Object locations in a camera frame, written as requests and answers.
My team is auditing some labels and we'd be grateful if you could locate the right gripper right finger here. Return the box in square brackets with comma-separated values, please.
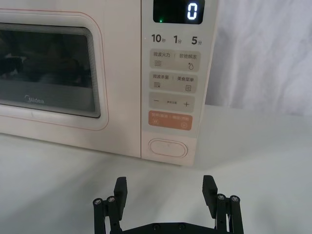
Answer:
[202, 175, 245, 234]

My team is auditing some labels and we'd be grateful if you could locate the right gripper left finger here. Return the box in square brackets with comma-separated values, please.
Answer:
[92, 176, 129, 234]

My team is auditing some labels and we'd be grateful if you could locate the white table cloth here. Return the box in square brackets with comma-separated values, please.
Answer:
[0, 104, 312, 234]

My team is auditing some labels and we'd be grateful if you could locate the cream microwave oven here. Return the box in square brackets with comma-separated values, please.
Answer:
[0, 0, 217, 169]

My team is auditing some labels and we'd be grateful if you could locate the oven control panel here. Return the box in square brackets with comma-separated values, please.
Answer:
[140, 0, 217, 169]

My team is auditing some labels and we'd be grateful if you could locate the white curtain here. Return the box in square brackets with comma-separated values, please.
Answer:
[205, 0, 312, 110]

